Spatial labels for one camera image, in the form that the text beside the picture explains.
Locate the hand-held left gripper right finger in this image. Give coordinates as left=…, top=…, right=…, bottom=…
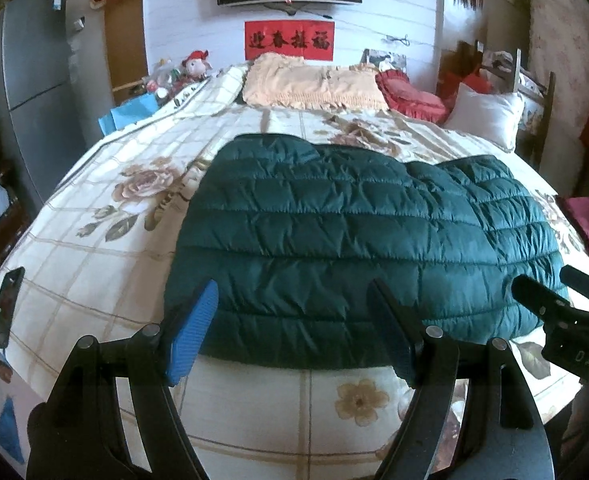
left=366, top=278, right=558, bottom=480

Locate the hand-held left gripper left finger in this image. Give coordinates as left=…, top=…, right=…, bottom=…
left=24, top=279, right=220, bottom=480

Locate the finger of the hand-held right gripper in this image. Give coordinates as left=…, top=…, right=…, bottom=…
left=559, top=264, right=589, bottom=311
left=511, top=274, right=573, bottom=323

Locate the dark green puffer jacket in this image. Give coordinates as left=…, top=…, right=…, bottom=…
left=164, top=133, right=570, bottom=368

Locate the floral cream bed sheet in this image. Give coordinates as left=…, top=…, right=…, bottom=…
left=0, top=62, right=589, bottom=480

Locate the white pillow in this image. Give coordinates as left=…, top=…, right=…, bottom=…
left=443, top=82, right=525, bottom=150

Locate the black smartphone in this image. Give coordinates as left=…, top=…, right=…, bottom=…
left=0, top=266, right=26, bottom=351

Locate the blue plastic piece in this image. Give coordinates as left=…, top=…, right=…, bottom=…
left=0, top=395, right=25, bottom=466

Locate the wooden chair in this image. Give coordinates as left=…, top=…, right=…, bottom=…
left=475, top=40, right=556, bottom=171

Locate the bright red cloth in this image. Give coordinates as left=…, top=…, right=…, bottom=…
left=437, top=72, right=493, bottom=106

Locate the blue paper bag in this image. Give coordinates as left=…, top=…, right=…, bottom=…
left=98, top=95, right=159, bottom=136

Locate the red ruffled cushion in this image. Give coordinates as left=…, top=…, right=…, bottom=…
left=375, top=70, right=450, bottom=123

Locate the cluster of bottles and jars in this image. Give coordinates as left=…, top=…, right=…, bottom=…
left=144, top=58, right=188, bottom=101

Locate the beige fringed pillow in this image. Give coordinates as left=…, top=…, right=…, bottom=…
left=243, top=53, right=389, bottom=111

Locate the plush doll with red hat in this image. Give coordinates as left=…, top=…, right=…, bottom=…
left=182, top=50, right=212, bottom=81

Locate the propped photo picture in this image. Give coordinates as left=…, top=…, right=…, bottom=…
left=363, top=49, right=408, bottom=73

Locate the grey refrigerator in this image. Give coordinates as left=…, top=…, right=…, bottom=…
left=2, top=0, right=88, bottom=201

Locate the brown wooden door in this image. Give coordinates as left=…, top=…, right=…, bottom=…
left=103, top=0, right=149, bottom=106

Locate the red wall banner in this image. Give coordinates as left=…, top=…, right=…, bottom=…
left=244, top=20, right=335, bottom=62

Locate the black wall wire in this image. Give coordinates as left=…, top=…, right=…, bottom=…
left=335, top=22, right=435, bottom=47

